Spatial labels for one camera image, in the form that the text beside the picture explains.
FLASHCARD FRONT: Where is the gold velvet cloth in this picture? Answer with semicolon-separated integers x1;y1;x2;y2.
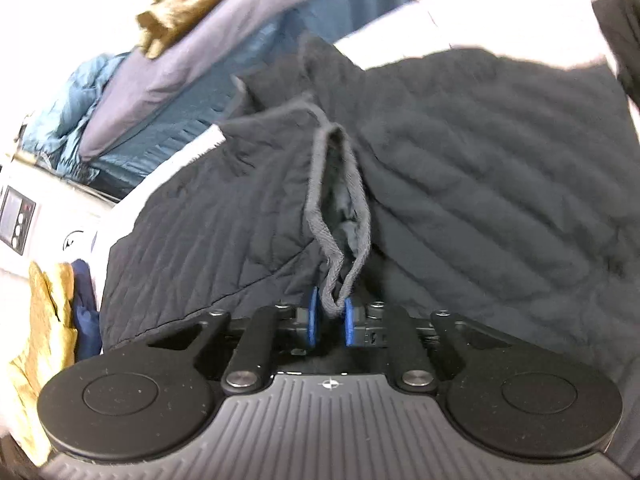
7;260;78;466
136;0;253;59

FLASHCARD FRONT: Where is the black quilted jacket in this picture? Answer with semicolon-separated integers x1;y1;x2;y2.
97;32;640;466

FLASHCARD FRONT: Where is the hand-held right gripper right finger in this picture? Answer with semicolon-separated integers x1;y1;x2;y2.
344;297;501;395

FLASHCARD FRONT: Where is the navy blue cushion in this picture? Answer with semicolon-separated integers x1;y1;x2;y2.
70;259;104;361

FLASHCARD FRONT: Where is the white machine with control panel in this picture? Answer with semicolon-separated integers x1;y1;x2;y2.
0;160;117;283

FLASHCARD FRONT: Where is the lavender garment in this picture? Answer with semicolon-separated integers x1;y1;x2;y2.
80;0;321;161

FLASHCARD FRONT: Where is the black cloth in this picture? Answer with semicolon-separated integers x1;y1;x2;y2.
591;0;640;111

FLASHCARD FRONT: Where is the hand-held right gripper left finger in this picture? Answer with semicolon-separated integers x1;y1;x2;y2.
147;287;321;395

